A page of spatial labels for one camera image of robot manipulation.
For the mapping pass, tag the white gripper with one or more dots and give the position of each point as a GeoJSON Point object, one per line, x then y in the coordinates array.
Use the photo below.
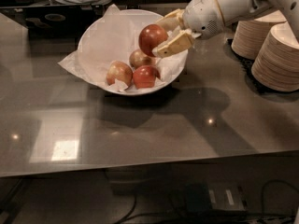
{"type": "Point", "coordinates": [201, 16]}

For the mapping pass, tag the red apple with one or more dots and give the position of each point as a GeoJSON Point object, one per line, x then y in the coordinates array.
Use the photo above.
{"type": "Point", "coordinates": [119, 71]}
{"type": "Point", "coordinates": [151, 37]}
{"type": "Point", "coordinates": [145, 76]}

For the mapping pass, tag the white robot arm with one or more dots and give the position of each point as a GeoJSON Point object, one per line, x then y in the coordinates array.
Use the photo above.
{"type": "Point", "coordinates": [240, 10]}

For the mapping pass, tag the top yellow-red apple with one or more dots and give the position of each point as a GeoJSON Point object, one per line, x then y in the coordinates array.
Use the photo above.
{"type": "Point", "coordinates": [139, 58]}

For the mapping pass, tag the white bowl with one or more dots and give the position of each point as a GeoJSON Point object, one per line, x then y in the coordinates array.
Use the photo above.
{"type": "Point", "coordinates": [93, 41]}

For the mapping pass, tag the white paper liner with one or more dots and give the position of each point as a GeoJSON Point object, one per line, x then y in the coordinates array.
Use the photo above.
{"type": "Point", "coordinates": [106, 41]}

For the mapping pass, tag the far stack of paper plates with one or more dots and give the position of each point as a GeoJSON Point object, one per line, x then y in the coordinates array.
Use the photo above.
{"type": "Point", "coordinates": [250, 35]}

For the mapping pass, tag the stack of paper plates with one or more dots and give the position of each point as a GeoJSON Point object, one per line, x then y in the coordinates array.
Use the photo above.
{"type": "Point", "coordinates": [250, 35]}
{"type": "Point", "coordinates": [277, 63]}

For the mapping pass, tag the black mat under plates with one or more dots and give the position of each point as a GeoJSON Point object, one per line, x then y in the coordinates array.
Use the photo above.
{"type": "Point", "coordinates": [253, 83]}

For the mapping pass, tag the near stack of paper plates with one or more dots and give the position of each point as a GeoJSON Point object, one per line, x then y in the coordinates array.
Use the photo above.
{"type": "Point", "coordinates": [277, 63]}

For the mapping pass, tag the black laptop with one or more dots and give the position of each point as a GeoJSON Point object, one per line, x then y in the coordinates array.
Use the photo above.
{"type": "Point", "coordinates": [54, 17]}

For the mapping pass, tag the black box under table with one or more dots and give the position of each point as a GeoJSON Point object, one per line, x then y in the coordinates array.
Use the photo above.
{"type": "Point", "coordinates": [215, 196]}

